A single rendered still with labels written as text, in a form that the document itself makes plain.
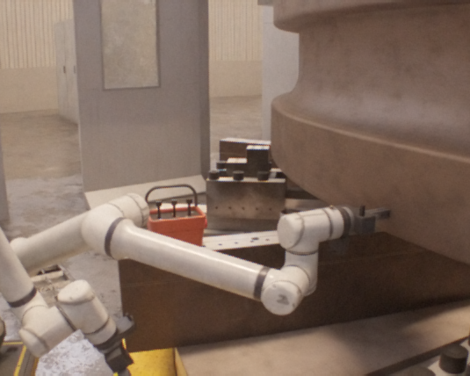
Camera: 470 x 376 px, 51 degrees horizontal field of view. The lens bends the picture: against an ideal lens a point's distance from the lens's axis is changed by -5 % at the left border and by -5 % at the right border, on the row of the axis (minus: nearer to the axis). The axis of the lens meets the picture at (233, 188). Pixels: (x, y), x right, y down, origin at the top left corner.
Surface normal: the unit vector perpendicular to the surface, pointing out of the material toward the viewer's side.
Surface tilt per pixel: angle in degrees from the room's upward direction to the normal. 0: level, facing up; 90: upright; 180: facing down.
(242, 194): 90
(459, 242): 90
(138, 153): 90
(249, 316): 90
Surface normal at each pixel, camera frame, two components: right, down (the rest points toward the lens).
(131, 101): 0.55, 0.21
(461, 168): -0.85, 0.14
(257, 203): -0.13, 0.25
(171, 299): 0.25, 0.24
